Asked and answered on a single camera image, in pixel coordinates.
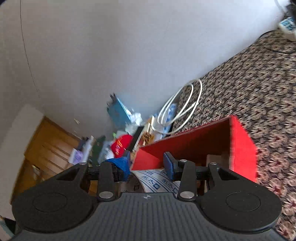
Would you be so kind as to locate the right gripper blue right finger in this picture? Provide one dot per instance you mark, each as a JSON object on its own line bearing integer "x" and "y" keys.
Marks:
{"x": 171, "y": 167}

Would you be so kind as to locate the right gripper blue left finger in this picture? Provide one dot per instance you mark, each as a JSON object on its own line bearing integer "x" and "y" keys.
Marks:
{"x": 121, "y": 167}

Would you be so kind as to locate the white printed tape roll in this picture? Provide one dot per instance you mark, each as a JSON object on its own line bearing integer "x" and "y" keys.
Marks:
{"x": 150, "y": 181}

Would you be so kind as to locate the red cap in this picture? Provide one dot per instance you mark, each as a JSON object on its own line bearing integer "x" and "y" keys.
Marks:
{"x": 121, "y": 144}

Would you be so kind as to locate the red cardboard box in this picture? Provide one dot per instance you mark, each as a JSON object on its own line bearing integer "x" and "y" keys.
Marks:
{"x": 224, "y": 137}

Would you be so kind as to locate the wooden cabinet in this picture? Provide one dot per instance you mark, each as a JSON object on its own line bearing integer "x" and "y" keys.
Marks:
{"x": 46, "y": 155}

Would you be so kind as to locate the floral patterned tablecloth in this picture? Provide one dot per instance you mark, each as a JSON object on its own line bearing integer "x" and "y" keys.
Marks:
{"x": 256, "y": 85}

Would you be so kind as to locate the white power strip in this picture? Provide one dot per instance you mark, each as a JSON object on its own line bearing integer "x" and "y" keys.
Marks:
{"x": 287, "y": 27}

